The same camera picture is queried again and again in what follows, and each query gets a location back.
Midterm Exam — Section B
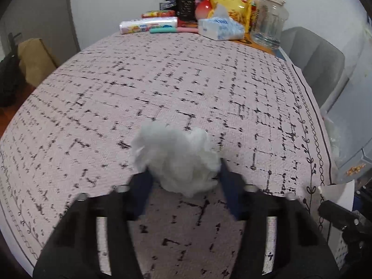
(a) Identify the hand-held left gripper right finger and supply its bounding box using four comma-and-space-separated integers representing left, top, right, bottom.
219, 157, 340, 279

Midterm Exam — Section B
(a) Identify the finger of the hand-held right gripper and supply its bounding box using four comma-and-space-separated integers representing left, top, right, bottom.
318, 200, 362, 229

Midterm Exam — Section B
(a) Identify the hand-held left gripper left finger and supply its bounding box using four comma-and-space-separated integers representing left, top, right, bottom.
33, 171, 154, 279

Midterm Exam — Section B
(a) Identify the white tissue ball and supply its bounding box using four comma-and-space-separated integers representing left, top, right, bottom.
131, 121, 221, 196

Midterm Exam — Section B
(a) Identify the white refrigerator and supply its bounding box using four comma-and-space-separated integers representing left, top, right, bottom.
320, 20, 372, 186

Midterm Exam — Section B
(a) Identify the pink patterned tablecloth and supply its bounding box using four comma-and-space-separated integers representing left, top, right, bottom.
0, 30, 339, 279

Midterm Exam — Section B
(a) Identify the grey upholstered chair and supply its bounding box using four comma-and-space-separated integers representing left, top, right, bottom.
279, 27, 346, 108

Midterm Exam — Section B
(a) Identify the white and blue tissue pack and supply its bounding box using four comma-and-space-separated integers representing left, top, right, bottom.
198, 4, 245, 41

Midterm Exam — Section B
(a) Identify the teal pen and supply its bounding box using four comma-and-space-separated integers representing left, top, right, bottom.
149, 26, 178, 34

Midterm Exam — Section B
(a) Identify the white printed roll pack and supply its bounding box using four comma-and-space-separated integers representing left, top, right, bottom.
120, 17, 178, 35

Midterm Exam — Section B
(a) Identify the brown paper bag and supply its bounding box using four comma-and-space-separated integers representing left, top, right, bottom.
18, 38, 60, 88

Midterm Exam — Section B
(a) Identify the clear plastic water jug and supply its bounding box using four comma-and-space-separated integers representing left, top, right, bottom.
250, 0, 289, 50

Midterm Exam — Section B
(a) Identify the red candy tube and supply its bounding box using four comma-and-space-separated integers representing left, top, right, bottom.
141, 10, 176, 18

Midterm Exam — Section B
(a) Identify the black bag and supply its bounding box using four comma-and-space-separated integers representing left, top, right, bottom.
0, 33, 24, 107

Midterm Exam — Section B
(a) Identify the red peach-shaped ornament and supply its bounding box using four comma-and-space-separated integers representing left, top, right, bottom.
195, 0, 216, 21

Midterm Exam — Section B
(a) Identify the black pen holder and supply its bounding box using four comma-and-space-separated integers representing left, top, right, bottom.
177, 0, 199, 21

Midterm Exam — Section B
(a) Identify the yellow snack bag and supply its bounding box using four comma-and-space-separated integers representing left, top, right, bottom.
209, 0, 262, 34

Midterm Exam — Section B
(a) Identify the black and blue box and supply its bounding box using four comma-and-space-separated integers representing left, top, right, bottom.
159, 0, 178, 12

